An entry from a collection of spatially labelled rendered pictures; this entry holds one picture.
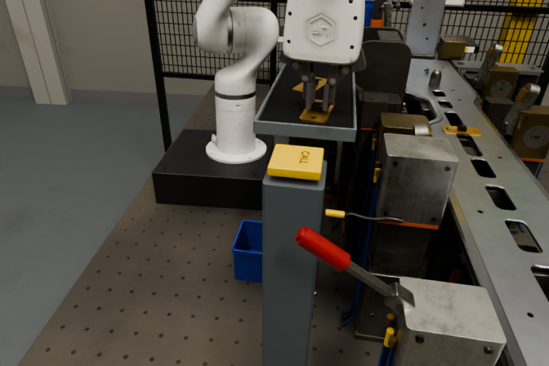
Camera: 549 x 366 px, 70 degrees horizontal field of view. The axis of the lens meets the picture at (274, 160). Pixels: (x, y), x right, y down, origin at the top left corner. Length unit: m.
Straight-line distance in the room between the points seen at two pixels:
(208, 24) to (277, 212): 0.68
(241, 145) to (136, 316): 0.55
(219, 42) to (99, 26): 2.89
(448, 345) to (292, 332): 0.24
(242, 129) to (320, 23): 0.68
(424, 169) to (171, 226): 0.72
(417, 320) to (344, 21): 0.34
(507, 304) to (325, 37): 0.40
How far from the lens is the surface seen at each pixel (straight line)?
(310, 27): 0.52
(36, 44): 4.12
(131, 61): 3.86
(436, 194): 0.63
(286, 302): 0.56
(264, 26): 1.09
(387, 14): 1.36
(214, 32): 1.05
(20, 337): 1.96
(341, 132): 0.52
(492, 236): 0.67
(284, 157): 0.45
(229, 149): 1.18
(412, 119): 0.81
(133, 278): 0.99
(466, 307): 0.46
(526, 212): 0.76
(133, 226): 1.13
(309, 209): 0.45
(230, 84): 1.10
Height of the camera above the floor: 1.38
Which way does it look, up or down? 29 degrees down
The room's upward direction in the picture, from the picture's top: 1 degrees clockwise
